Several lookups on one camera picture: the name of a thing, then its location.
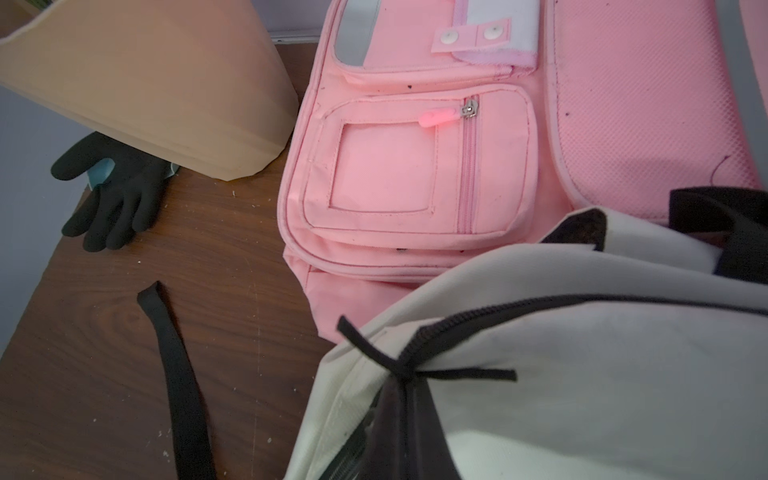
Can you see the cream canvas backpack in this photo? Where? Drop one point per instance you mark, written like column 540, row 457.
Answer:
column 612, row 349

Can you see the pink backpack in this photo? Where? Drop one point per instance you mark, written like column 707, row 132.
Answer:
column 434, row 131

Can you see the terracotta flower pot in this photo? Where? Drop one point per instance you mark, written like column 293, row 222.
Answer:
column 197, row 83

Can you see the black work glove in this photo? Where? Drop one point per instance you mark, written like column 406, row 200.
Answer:
column 127, row 202

